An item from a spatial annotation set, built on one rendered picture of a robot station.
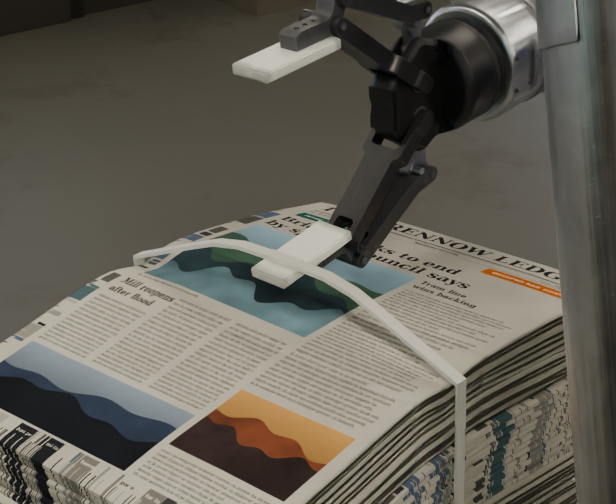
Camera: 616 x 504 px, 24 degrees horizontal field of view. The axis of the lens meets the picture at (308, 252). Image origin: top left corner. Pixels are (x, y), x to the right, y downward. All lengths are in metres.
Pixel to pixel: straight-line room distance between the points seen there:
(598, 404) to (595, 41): 0.14
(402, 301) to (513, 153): 3.40
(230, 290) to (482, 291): 0.18
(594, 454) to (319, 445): 0.29
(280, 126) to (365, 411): 3.70
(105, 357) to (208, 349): 0.07
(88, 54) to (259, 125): 0.93
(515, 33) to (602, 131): 0.48
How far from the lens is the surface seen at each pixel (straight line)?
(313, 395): 0.90
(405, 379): 0.91
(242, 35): 5.43
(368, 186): 1.01
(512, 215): 3.99
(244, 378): 0.92
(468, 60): 1.02
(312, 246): 0.98
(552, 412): 1.03
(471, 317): 0.98
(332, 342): 0.95
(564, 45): 0.59
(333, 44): 0.93
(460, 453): 0.93
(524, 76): 1.06
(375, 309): 0.92
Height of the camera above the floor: 1.66
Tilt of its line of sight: 26 degrees down
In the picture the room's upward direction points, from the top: straight up
